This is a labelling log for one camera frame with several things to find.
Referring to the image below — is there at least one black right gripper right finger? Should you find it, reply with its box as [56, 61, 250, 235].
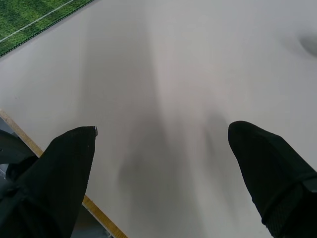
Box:
[227, 120, 317, 238]

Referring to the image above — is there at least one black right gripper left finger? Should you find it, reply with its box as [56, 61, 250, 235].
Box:
[0, 125, 98, 238]

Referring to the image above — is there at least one green turf mat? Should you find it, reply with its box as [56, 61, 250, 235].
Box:
[0, 0, 96, 58]

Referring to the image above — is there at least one dark rounded robot body part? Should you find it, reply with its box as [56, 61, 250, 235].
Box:
[0, 129, 38, 184]

